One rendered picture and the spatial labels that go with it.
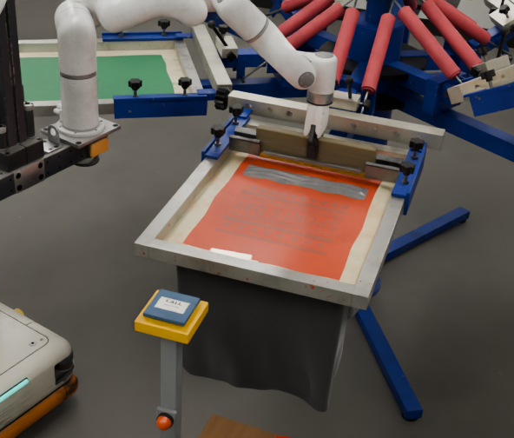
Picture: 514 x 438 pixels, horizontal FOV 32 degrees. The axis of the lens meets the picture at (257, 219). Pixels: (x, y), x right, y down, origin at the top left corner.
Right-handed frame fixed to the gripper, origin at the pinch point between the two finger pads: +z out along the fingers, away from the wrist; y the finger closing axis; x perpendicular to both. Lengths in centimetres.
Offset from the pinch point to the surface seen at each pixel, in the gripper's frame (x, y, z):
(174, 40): -73, -71, 3
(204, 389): -31, 2, 102
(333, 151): 6.0, 1.4, -0.8
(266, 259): 2, 51, 7
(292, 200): -0.5, 20.1, 6.8
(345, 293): 24, 61, 4
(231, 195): -16.9, 24.1, 6.9
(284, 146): -8.8, 1.4, 0.6
